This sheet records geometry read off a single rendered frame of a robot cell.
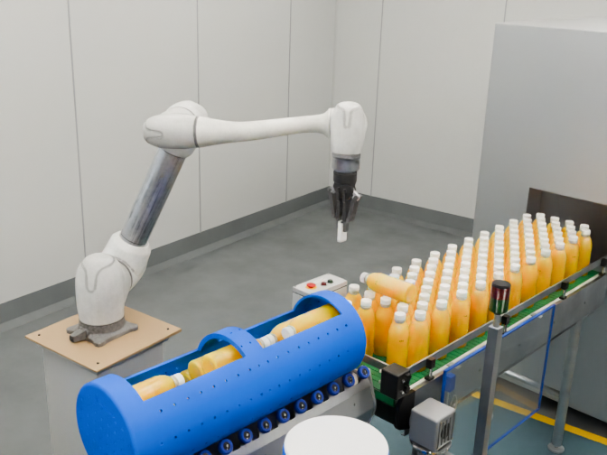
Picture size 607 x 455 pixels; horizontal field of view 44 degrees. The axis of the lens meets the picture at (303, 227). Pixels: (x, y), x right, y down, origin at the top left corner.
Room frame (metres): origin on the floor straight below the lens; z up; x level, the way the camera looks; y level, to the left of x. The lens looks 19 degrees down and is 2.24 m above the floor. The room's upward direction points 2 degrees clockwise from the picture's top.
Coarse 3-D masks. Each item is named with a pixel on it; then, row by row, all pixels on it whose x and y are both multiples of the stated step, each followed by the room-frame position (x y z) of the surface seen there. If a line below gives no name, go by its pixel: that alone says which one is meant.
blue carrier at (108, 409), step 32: (352, 320) 2.17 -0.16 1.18; (192, 352) 2.00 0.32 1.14; (256, 352) 1.90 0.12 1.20; (288, 352) 1.96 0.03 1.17; (320, 352) 2.03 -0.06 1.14; (352, 352) 2.12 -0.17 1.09; (96, 384) 1.66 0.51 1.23; (128, 384) 1.66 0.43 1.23; (192, 384) 1.73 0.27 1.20; (224, 384) 1.78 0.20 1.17; (256, 384) 1.84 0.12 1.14; (288, 384) 1.92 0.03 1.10; (320, 384) 2.04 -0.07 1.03; (96, 416) 1.66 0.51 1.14; (128, 416) 1.58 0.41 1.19; (160, 416) 1.62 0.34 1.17; (192, 416) 1.68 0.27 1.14; (224, 416) 1.74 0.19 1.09; (256, 416) 1.84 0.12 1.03; (96, 448) 1.67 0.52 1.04; (128, 448) 1.56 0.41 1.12; (160, 448) 1.59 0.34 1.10; (192, 448) 1.68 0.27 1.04
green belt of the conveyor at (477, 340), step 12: (588, 276) 3.30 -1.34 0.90; (540, 300) 3.01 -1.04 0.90; (552, 300) 3.02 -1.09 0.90; (528, 312) 2.88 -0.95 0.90; (456, 348) 2.54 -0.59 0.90; (468, 348) 2.54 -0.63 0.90; (384, 360) 2.43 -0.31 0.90; (444, 360) 2.44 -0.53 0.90; (372, 372) 2.34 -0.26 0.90; (420, 372) 2.35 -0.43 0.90; (384, 396) 2.23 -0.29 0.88
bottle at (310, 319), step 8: (328, 304) 2.24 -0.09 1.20; (312, 312) 2.17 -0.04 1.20; (320, 312) 2.18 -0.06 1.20; (328, 312) 2.19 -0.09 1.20; (336, 312) 2.21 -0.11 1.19; (296, 320) 2.12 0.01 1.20; (304, 320) 2.12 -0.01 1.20; (312, 320) 2.13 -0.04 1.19; (320, 320) 2.15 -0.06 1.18; (296, 328) 2.10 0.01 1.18; (304, 328) 2.11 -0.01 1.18
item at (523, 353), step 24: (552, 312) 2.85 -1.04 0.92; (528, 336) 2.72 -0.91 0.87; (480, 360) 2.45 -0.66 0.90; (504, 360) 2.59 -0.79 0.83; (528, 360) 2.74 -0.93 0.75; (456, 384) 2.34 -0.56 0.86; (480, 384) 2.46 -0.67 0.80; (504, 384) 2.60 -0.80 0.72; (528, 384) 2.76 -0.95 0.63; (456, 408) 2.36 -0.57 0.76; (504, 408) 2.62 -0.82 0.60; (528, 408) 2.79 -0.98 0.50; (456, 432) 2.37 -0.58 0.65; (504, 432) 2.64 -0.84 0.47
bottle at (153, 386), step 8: (160, 376) 1.75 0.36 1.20; (168, 376) 1.77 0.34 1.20; (136, 384) 1.71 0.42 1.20; (144, 384) 1.71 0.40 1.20; (152, 384) 1.72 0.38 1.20; (160, 384) 1.73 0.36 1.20; (168, 384) 1.74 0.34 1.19; (176, 384) 1.77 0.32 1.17; (144, 392) 1.69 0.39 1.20; (152, 392) 1.70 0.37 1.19; (160, 392) 1.71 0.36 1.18; (144, 400) 1.67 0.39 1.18
